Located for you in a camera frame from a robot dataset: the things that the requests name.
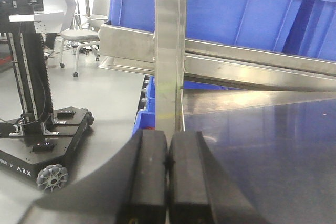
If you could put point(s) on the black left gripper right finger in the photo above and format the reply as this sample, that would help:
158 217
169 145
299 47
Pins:
200 190

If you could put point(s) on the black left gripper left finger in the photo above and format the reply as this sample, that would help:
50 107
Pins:
128 188

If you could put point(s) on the black ARX mobile robot base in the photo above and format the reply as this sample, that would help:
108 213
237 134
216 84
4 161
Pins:
41 143

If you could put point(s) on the small blue bin below table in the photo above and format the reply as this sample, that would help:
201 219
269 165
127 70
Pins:
145 117

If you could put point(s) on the stainless steel workstation rack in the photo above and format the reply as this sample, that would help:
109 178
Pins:
168 55

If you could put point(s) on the white office chair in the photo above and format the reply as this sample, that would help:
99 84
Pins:
88 33

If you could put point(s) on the large blue bin left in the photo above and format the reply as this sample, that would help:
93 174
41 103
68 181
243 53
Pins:
261 24

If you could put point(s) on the large blue bin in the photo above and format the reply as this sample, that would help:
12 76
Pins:
261 24
313 31

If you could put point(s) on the large blue bin right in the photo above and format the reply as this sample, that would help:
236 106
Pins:
313 31

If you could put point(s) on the white desk panel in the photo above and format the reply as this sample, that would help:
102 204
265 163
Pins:
56 17

